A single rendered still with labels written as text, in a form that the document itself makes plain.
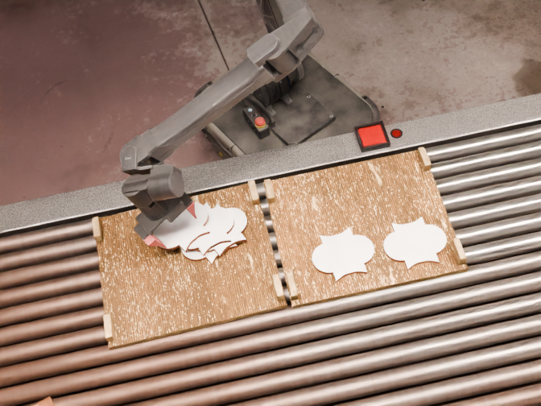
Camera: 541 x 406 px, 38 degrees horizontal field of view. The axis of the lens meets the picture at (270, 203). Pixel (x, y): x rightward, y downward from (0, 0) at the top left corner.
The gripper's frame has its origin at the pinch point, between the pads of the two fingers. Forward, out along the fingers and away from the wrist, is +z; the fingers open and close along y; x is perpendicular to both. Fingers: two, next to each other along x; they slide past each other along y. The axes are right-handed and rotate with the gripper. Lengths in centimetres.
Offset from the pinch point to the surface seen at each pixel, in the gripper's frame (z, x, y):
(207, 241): 5.4, -4.0, 3.0
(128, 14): 72, 194, 51
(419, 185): 25, -22, 49
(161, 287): 5.0, -4.8, -12.1
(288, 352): 16.7, -34.2, -1.3
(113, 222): 0.2, 17.3, -10.2
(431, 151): 28, -15, 59
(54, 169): 67, 139, -21
